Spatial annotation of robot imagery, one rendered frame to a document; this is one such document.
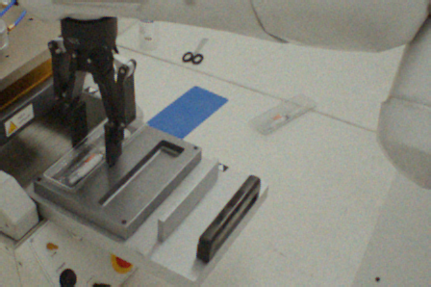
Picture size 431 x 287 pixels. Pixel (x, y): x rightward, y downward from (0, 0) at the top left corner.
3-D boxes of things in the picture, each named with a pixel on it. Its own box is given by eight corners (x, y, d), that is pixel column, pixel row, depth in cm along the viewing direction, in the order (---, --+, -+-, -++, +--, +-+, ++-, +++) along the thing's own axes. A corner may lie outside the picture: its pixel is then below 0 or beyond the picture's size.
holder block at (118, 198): (34, 193, 91) (32, 179, 90) (114, 123, 104) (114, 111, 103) (126, 240, 84) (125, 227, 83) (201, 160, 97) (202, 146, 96)
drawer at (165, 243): (24, 210, 94) (16, 171, 89) (110, 135, 108) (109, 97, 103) (192, 299, 81) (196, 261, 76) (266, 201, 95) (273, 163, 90)
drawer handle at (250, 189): (194, 257, 82) (196, 237, 79) (247, 192, 92) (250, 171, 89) (208, 264, 81) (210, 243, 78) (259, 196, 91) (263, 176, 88)
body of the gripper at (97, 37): (44, 12, 79) (50, 73, 85) (96, 29, 76) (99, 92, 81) (81, -10, 84) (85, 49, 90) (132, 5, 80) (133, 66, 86)
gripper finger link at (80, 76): (79, 55, 82) (70, 49, 83) (65, 113, 91) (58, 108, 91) (97, 42, 85) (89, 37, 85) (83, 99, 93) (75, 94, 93)
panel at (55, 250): (77, 331, 97) (25, 240, 90) (177, 221, 117) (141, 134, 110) (86, 334, 96) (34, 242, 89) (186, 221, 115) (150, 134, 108)
